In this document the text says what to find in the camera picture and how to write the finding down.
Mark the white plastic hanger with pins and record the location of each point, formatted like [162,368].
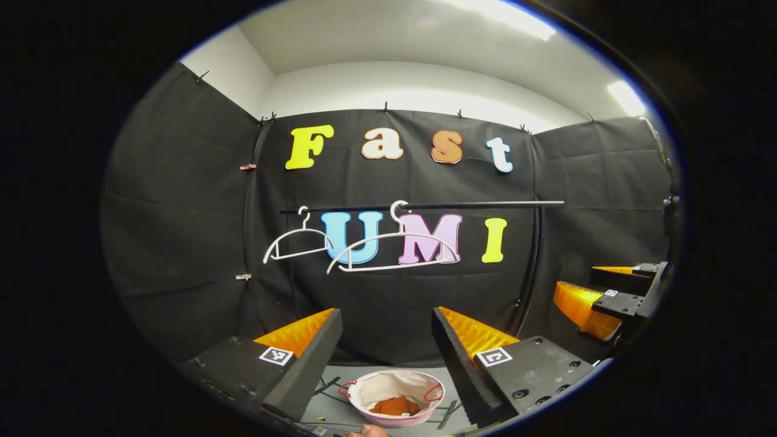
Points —
[397,234]
[301,229]

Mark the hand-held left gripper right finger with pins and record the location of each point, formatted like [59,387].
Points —
[464,370]

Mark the small ceiling light panel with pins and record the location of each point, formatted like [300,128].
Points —
[626,97]

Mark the long ceiling light panel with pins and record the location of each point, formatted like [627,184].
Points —
[510,15]

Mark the black clothes rack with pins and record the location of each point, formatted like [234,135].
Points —
[485,205]

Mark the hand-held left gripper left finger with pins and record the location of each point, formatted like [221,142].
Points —
[312,364]

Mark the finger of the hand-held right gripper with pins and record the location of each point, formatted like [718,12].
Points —
[619,280]
[625,305]

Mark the white pink-rimmed laundry hamper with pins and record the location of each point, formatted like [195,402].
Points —
[388,382]

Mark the black backdrop cloth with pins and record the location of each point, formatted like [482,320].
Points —
[182,200]

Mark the grey metal stand pole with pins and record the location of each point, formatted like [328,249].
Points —
[669,200]

